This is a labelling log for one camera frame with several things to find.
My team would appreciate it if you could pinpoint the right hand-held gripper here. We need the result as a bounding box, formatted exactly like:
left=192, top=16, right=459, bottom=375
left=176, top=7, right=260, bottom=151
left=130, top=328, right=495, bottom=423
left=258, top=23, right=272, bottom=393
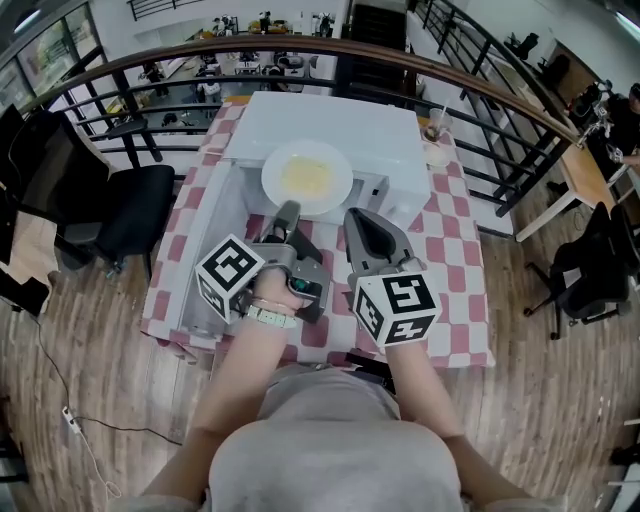
left=342, top=206, right=442, bottom=348

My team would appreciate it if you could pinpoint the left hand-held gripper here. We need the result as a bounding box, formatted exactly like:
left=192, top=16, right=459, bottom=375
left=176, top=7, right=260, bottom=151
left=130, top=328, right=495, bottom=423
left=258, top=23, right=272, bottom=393
left=194, top=199, right=334, bottom=326

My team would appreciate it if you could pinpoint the white plate of food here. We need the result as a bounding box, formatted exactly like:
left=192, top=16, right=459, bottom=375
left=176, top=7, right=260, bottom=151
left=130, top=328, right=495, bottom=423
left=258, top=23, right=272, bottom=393
left=260, top=140, right=353, bottom=218

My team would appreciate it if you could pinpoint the white microwave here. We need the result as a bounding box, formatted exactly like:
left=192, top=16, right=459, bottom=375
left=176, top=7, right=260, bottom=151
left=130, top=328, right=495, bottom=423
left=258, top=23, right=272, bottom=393
left=177, top=90, right=433, bottom=347

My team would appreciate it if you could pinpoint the person's left forearm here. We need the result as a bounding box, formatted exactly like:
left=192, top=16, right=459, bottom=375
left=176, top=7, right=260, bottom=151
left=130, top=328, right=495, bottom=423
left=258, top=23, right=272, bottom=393
left=142, top=319, right=297, bottom=504

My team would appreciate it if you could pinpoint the person's right forearm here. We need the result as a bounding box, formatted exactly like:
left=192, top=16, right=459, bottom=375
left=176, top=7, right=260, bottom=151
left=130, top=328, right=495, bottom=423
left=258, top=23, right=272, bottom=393
left=383, top=338, right=534, bottom=501

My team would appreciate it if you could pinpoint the person's left hand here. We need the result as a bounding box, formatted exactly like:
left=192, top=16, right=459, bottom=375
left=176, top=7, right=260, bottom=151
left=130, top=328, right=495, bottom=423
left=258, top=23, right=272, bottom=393
left=251, top=268, right=312, bottom=315

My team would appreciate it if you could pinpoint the red white checked tablecloth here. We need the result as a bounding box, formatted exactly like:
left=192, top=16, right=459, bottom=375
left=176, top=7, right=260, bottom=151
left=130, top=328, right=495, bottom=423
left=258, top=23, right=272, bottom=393
left=139, top=96, right=497, bottom=370

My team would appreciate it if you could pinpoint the clear plastic cup with straw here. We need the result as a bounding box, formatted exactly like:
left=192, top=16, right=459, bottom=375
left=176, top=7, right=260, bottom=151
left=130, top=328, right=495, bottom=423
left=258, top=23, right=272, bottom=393
left=428, top=93, right=455, bottom=143

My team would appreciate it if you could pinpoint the black office chair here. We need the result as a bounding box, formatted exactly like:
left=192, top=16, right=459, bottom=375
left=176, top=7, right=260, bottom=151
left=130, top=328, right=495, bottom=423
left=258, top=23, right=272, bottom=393
left=53, top=110, right=177, bottom=282
left=522, top=201, right=640, bottom=342

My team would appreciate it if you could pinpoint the black railing with wooden handrail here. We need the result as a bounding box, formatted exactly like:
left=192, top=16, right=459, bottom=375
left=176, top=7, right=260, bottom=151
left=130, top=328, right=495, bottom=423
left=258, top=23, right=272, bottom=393
left=18, top=34, right=587, bottom=222

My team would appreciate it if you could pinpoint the black pillar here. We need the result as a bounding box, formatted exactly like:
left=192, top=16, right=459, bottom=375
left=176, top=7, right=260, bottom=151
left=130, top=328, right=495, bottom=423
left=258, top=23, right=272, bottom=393
left=348, top=0, right=410, bottom=97

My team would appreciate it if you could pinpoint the person's grey shirt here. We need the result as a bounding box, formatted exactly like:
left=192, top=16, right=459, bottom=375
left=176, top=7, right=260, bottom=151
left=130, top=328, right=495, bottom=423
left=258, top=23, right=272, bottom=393
left=198, top=363, right=467, bottom=512

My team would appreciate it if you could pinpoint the wooden desk with white legs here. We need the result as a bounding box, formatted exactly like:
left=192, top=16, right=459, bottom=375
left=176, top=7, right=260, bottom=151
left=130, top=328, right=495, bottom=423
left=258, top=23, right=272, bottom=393
left=514, top=141, right=632, bottom=244

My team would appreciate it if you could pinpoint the black floor cable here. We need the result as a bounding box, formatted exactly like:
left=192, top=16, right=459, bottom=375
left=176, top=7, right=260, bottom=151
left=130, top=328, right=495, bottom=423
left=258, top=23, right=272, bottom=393
left=0, top=293, right=184, bottom=447

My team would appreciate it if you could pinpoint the white floor cable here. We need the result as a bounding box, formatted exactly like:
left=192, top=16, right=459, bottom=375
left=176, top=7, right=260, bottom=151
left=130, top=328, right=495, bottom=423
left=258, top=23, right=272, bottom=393
left=73, top=428, right=123, bottom=500

